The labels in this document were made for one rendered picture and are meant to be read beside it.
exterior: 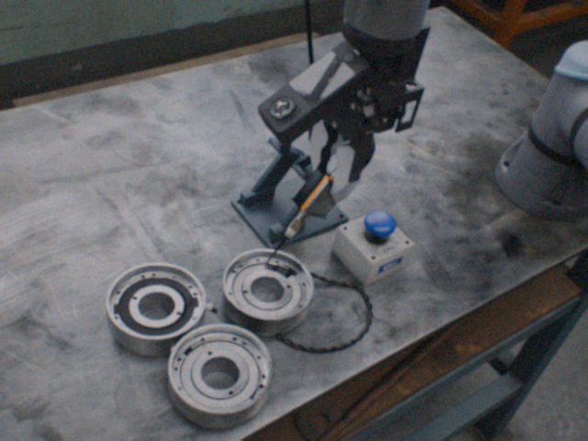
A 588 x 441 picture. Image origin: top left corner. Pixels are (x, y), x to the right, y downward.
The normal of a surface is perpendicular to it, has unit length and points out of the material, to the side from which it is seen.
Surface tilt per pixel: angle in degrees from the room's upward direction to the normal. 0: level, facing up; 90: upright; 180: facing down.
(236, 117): 0
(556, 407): 0
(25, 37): 90
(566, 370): 0
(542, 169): 72
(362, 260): 90
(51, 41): 90
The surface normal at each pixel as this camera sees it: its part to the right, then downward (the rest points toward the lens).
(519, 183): -0.74, 0.07
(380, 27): -0.19, 0.66
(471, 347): 0.15, -0.71
